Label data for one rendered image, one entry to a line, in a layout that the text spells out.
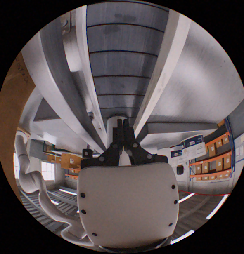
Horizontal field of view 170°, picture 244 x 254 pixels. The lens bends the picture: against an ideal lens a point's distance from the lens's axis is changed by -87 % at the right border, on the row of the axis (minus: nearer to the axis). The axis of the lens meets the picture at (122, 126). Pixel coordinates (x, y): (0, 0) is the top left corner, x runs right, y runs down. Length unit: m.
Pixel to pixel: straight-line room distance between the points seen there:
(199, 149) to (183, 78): 0.49
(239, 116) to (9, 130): 4.58
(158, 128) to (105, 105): 0.26
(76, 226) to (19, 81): 0.56
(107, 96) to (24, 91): 0.16
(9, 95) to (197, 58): 0.33
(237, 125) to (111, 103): 4.43
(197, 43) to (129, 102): 0.20
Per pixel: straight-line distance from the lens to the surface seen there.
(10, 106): 0.16
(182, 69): 0.22
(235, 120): 4.46
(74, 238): 0.54
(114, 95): 0.15
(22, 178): 0.65
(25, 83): 0.18
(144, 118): 0.15
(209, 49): 0.25
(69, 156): 2.22
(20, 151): 0.73
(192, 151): 0.63
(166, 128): 0.40
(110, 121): 0.20
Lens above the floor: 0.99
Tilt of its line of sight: 24 degrees down
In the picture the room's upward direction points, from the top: 177 degrees clockwise
